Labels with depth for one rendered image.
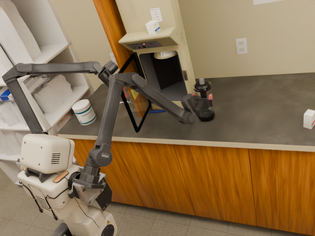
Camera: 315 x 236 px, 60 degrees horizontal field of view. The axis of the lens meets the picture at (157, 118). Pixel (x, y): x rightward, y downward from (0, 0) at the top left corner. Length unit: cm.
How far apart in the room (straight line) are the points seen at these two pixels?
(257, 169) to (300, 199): 33
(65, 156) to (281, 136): 108
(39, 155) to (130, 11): 92
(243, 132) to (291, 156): 27
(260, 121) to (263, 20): 66
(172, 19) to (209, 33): 51
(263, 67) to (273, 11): 39
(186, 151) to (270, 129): 51
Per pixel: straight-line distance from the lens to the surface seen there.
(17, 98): 156
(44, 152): 125
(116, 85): 125
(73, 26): 250
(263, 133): 159
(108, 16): 168
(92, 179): 122
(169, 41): 155
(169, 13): 157
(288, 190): 184
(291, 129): 161
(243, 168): 174
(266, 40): 201
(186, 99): 146
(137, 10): 164
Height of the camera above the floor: 199
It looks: 34 degrees down
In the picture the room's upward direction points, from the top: 19 degrees counter-clockwise
